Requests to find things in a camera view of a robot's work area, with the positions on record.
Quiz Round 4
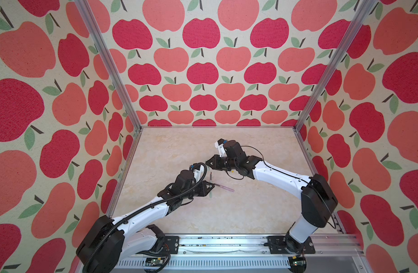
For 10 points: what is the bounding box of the aluminium left rear corner post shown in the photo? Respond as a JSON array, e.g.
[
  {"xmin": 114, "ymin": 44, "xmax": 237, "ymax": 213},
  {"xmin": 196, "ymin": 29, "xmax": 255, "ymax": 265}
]
[{"xmin": 75, "ymin": 0, "xmax": 142, "ymax": 134}]

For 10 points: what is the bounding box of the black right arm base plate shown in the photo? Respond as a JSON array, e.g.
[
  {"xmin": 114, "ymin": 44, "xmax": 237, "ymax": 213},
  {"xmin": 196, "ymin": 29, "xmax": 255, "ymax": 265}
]
[{"xmin": 264, "ymin": 235, "xmax": 316, "ymax": 255}]

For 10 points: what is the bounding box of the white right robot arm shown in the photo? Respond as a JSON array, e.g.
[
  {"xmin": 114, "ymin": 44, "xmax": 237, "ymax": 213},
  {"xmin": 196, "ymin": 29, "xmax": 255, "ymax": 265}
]
[{"xmin": 206, "ymin": 155, "xmax": 338, "ymax": 253}]

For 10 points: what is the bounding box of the purple pen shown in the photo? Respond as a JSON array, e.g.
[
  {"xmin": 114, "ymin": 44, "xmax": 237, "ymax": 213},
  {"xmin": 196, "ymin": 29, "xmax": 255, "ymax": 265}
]
[{"xmin": 215, "ymin": 184, "xmax": 235, "ymax": 192}]

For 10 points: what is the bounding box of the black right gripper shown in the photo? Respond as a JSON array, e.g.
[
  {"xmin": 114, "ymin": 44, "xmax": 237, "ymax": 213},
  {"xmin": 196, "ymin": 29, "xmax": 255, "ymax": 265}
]
[{"xmin": 203, "ymin": 153, "xmax": 237, "ymax": 171}]

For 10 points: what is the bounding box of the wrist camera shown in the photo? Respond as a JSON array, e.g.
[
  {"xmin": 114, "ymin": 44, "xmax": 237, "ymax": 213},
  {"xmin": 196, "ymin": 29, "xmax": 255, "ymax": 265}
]
[
  {"xmin": 189, "ymin": 163, "xmax": 207, "ymax": 183},
  {"xmin": 214, "ymin": 139, "xmax": 236, "ymax": 158}
]

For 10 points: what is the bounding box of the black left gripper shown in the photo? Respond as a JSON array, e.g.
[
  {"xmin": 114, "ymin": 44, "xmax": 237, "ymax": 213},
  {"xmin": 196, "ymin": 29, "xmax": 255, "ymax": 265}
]
[{"xmin": 181, "ymin": 180, "xmax": 215, "ymax": 200}]

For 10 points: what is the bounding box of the aluminium corner post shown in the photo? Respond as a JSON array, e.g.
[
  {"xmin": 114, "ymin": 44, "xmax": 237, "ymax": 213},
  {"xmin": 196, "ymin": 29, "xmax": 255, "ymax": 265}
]
[
  {"xmin": 294, "ymin": 0, "xmax": 378, "ymax": 133},
  {"xmin": 75, "ymin": 0, "xmax": 142, "ymax": 134}
]

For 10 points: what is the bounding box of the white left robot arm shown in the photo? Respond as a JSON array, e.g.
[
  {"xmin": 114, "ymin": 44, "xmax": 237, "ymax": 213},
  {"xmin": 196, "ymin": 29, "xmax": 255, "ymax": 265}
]
[{"xmin": 76, "ymin": 163, "xmax": 214, "ymax": 273}]

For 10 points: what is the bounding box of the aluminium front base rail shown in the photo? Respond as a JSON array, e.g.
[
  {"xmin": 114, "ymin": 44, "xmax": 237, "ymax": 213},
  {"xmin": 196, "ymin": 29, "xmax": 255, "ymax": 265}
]
[{"xmin": 110, "ymin": 234, "xmax": 372, "ymax": 273}]

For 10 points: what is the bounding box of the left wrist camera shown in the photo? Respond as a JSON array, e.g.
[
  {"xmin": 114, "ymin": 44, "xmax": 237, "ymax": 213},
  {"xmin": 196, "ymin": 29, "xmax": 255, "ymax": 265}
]
[{"xmin": 189, "ymin": 163, "xmax": 207, "ymax": 183}]

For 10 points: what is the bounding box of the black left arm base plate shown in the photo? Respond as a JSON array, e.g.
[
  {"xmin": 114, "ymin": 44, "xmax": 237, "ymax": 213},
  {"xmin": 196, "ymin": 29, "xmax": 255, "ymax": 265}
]
[{"xmin": 158, "ymin": 235, "xmax": 180, "ymax": 255}]

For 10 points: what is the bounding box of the aluminium right rear corner post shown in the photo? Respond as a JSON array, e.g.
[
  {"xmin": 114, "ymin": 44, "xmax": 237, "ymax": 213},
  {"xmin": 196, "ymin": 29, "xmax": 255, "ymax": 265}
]
[{"xmin": 294, "ymin": 0, "xmax": 378, "ymax": 133}]

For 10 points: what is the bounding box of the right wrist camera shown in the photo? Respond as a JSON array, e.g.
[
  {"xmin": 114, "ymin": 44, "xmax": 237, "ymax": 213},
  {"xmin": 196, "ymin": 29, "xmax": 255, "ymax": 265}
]
[{"xmin": 214, "ymin": 139, "xmax": 236, "ymax": 158}]

